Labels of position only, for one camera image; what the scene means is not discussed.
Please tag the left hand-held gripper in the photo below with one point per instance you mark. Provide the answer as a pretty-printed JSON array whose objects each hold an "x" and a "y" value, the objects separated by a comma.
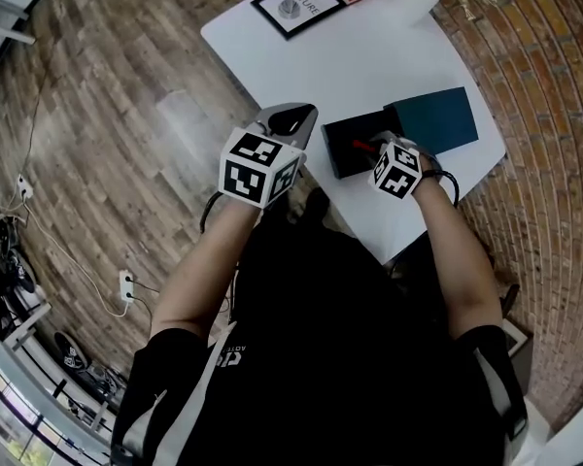
[{"x": 252, "y": 163}]

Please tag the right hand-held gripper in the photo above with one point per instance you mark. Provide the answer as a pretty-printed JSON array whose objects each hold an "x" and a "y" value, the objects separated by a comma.
[{"x": 397, "y": 170}]

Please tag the red utility knife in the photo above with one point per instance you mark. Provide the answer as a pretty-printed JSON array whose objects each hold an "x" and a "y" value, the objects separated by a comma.
[{"x": 363, "y": 144}]

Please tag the black box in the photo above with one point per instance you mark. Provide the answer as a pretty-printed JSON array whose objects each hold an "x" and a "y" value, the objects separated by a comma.
[{"x": 352, "y": 148}]

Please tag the person's left forearm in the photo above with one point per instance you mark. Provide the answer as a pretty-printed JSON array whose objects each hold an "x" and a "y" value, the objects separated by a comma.
[{"x": 209, "y": 265}]

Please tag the person's right forearm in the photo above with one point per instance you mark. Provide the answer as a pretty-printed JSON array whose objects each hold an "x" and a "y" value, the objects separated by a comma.
[{"x": 459, "y": 265}]

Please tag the dark teal box lid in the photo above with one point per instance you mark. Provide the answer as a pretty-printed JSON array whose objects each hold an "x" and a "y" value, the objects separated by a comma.
[{"x": 437, "y": 120}]

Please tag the black framed leaf picture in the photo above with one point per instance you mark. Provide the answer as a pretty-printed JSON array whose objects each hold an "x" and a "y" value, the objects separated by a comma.
[{"x": 298, "y": 4}]

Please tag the white power strip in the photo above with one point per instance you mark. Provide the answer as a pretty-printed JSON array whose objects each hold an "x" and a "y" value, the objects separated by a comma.
[
  {"x": 126, "y": 285},
  {"x": 24, "y": 187}
]

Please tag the person's black shirt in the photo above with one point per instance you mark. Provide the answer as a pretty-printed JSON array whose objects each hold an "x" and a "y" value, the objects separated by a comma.
[{"x": 330, "y": 357}]

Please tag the black sneaker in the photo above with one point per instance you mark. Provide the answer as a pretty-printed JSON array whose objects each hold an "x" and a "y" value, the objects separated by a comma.
[{"x": 70, "y": 352}]

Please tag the grey metal shelf frame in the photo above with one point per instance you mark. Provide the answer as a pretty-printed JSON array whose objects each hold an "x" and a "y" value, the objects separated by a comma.
[{"x": 2, "y": 22}]

